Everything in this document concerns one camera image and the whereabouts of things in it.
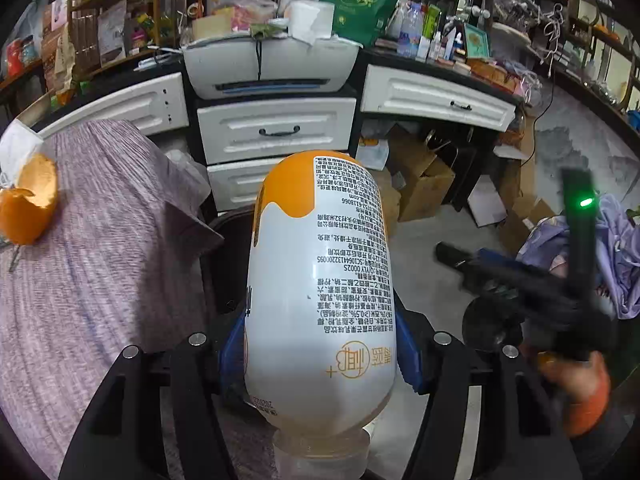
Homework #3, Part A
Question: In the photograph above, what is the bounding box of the orange white plastic bottle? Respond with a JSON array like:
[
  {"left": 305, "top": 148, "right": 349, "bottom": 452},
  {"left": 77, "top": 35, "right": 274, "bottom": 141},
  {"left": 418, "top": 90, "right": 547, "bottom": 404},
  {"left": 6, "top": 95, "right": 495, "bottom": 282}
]
[{"left": 244, "top": 151, "right": 397, "bottom": 479}]

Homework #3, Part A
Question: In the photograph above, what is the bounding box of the white face mask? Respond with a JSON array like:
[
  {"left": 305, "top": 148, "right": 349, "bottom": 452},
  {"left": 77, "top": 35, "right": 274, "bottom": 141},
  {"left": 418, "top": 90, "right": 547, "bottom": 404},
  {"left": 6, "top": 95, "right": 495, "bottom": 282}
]
[{"left": 0, "top": 119, "right": 43, "bottom": 186}]

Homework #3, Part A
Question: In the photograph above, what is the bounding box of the black trash bin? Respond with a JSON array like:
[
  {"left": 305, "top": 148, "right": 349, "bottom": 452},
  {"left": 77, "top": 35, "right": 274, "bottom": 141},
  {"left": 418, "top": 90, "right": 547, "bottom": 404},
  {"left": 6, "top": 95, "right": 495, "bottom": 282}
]
[{"left": 201, "top": 205, "right": 255, "bottom": 322}]

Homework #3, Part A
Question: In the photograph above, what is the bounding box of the person's right hand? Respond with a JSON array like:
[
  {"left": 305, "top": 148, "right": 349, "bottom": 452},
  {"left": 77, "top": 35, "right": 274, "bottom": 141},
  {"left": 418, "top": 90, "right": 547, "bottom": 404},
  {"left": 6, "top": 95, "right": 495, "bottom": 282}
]
[{"left": 520, "top": 344, "right": 611, "bottom": 438}]

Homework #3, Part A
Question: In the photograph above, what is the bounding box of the purple woven tablecloth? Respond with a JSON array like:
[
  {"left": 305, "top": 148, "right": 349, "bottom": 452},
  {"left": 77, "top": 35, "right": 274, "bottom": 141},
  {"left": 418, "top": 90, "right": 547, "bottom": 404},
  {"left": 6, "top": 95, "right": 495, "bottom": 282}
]
[{"left": 1, "top": 120, "right": 222, "bottom": 479}]

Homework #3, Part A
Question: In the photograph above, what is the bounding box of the cardboard box on floor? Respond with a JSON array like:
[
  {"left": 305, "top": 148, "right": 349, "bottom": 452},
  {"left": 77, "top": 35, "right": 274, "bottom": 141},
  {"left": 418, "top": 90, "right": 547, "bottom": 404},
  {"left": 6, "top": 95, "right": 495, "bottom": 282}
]
[{"left": 386, "top": 125, "right": 456, "bottom": 222}]

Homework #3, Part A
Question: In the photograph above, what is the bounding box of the orange peel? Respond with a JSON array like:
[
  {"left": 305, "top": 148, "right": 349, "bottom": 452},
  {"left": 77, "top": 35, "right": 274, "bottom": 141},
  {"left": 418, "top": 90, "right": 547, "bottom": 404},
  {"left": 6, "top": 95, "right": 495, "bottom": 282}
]
[{"left": 1, "top": 153, "right": 58, "bottom": 245}]

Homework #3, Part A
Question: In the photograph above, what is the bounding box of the white lower drawer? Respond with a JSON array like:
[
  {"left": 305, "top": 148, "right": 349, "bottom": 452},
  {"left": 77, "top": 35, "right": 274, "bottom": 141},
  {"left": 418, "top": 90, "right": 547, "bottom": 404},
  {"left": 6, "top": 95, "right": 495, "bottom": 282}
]
[{"left": 207, "top": 152, "right": 352, "bottom": 213}]

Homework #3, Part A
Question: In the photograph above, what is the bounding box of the white right desk drawer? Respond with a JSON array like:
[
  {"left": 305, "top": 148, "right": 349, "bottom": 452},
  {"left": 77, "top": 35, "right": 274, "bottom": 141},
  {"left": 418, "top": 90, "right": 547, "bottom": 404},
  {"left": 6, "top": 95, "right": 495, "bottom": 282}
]
[{"left": 360, "top": 65, "right": 515, "bottom": 132}]

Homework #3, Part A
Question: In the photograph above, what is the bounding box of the clear water bottle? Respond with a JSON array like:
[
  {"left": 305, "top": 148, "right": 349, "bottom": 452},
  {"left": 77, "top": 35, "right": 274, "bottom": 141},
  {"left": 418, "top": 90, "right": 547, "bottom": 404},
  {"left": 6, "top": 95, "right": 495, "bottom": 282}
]
[{"left": 397, "top": 2, "right": 424, "bottom": 58}]

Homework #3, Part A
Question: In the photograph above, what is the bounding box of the white upper drawer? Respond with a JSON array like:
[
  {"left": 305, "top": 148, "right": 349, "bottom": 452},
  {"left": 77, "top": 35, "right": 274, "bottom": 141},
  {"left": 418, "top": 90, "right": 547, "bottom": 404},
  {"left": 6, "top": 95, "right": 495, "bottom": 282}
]
[{"left": 198, "top": 98, "right": 356, "bottom": 165}]

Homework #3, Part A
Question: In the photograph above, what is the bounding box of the white long cabinet drawer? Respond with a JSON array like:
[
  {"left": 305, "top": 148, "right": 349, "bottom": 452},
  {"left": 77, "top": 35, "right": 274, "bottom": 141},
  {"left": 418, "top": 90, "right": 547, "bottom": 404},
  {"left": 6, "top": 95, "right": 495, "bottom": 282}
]
[{"left": 35, "top": 73, "right": 189, "bottom": 139}]

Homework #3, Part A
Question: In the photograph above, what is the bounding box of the white printer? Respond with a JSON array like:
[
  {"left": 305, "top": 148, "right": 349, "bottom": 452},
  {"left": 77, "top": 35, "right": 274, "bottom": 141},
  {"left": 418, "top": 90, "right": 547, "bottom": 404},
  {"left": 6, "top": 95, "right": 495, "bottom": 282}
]
[{"left": 182, "top": 37, "right": 360, "bottom": 100}]

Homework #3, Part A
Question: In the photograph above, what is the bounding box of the wooden shelf rack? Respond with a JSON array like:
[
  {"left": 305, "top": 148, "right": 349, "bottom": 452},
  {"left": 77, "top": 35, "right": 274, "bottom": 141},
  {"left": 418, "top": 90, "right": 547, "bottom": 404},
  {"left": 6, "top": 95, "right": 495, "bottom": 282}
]
[{"left": 66, "top": 0, "right": 186, "bottom": 77}]

